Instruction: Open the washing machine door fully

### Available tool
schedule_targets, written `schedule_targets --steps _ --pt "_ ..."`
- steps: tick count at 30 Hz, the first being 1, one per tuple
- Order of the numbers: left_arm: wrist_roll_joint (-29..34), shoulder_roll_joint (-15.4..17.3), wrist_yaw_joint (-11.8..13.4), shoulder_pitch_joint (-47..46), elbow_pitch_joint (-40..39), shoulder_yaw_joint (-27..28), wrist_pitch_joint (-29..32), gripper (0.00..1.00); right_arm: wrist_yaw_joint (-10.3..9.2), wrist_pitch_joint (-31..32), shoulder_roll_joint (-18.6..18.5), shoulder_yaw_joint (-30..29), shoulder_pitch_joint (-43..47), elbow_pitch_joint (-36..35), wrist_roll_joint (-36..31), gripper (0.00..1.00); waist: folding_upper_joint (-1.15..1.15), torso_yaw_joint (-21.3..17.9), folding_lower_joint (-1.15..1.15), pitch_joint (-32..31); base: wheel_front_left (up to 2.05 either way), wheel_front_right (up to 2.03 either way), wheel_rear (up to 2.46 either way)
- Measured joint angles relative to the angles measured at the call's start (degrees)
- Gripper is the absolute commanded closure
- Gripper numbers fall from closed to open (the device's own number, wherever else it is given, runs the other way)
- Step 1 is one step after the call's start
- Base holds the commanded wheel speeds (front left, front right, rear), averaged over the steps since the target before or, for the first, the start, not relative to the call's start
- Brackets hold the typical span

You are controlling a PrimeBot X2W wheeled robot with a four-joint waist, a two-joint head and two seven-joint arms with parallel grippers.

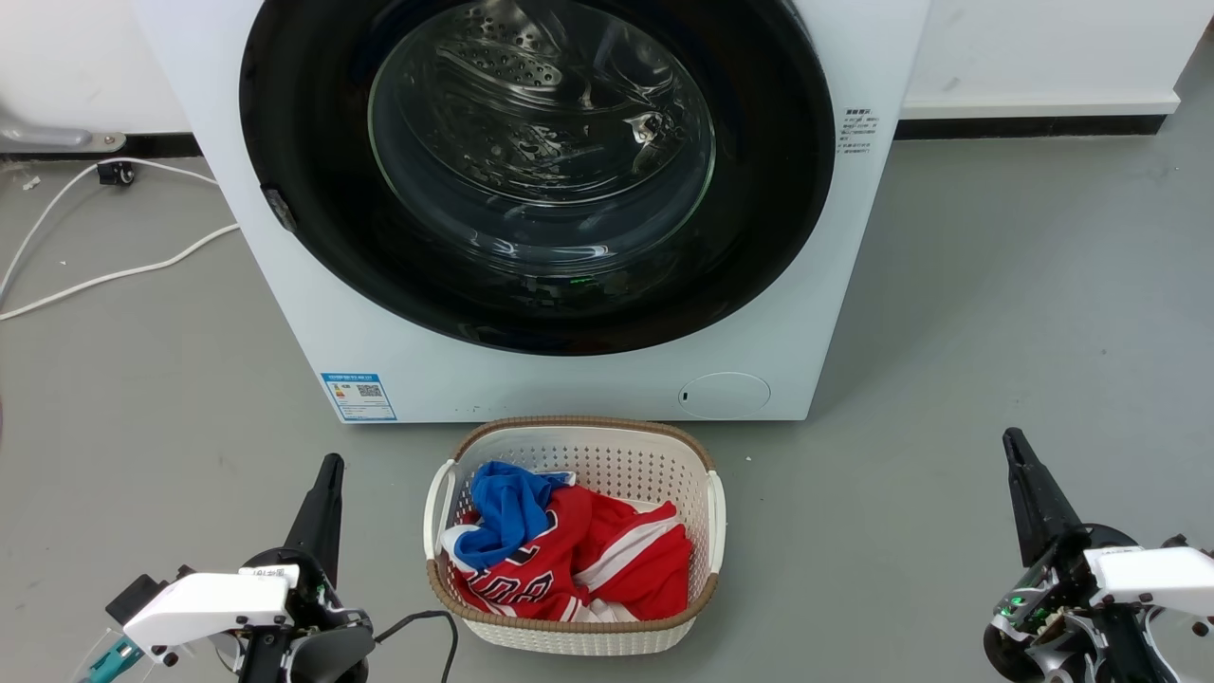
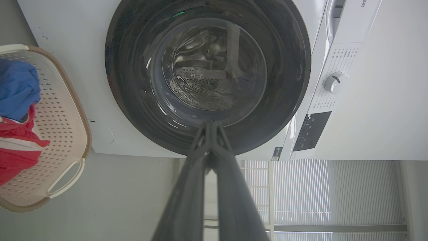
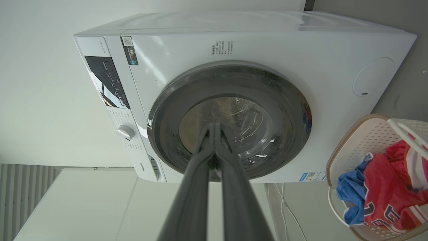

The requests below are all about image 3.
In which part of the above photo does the white front-load washing machine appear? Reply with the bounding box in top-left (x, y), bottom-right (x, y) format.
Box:
top-left (73, 11), bottom-right (417, 183)

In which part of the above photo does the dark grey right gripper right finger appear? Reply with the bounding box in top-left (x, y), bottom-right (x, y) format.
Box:
top-left (214, 122), bottom-right (275, 241)

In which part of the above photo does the white perforated laundry basket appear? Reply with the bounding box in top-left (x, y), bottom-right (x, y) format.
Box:
top-left (326, 114), bottom-right (428, 241)

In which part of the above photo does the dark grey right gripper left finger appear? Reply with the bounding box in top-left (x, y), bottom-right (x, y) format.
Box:
top-left (157, 123), bottom-right (215, 241)

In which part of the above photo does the red printed garment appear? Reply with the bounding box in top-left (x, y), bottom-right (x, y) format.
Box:
top-left (363, 133), bottom-right (428, 234)

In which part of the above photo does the white power cable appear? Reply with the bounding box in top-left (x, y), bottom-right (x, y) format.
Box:
top-left (279, 183), bottom-right (307, 241)

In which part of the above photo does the blue garment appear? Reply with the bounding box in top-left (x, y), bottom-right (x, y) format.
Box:
top-left (336, 153), bottom-right (374, 226)

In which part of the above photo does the white control knob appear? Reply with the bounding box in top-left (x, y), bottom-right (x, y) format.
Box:
top-left (116, 125), bottom-right (135, 141)

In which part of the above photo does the white cabinet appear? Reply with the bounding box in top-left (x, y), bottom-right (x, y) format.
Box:
top-left (13, 168), bottom-right (278, 241)

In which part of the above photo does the grey ribbed panel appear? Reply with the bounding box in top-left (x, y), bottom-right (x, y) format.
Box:
top-left (0, 164), bottom-right (62, 241)

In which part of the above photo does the round dark washing machine door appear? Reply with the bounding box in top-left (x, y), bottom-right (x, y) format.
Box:
top-left (147, 61), bottom-right (312, 181)

